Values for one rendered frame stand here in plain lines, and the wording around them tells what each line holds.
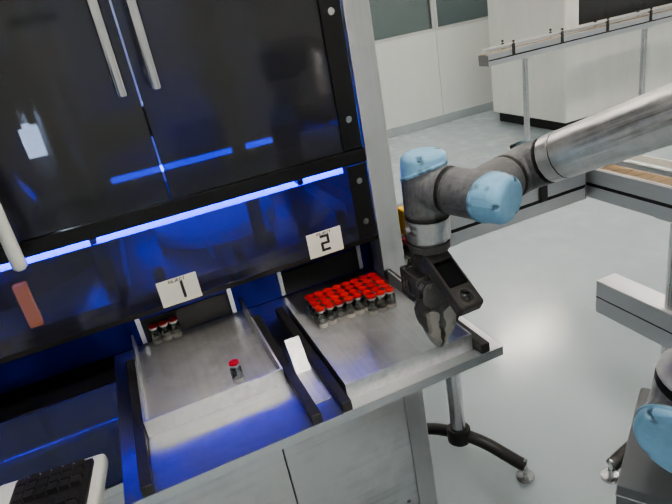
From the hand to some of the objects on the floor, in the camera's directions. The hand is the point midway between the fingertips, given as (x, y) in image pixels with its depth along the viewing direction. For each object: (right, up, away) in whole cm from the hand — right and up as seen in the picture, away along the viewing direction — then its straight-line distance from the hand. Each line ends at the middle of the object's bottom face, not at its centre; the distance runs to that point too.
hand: (442, 342), depth 102 cm
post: (+9, -67, +76) cm, 102 cm away
